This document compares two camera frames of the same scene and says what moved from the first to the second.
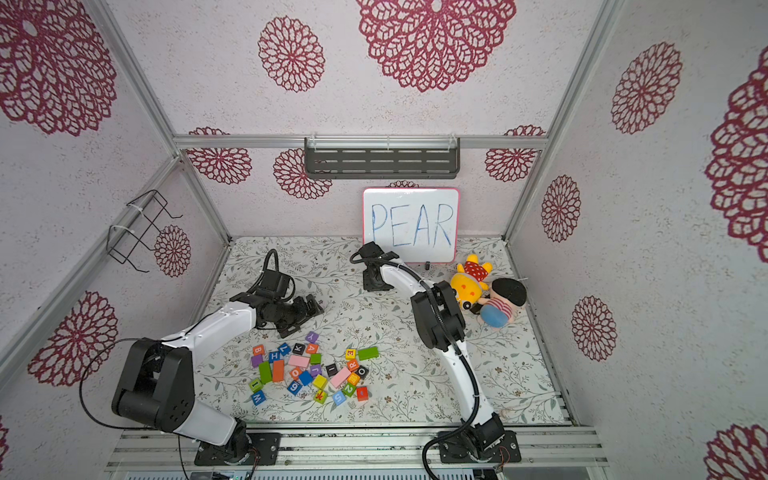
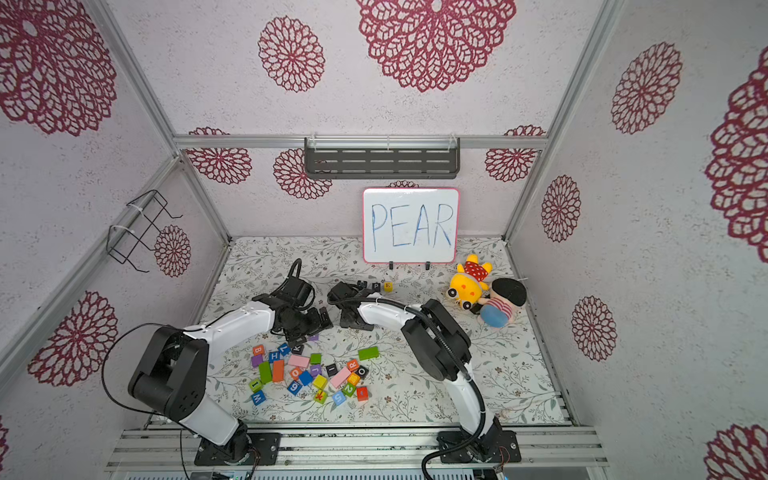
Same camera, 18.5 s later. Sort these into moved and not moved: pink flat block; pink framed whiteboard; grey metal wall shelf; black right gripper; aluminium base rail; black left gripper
Moved: black right gripper; black left gripper
Not moved: pink framed whiteboard; grey metal wall shelf; pink flat block; aluminium base rail
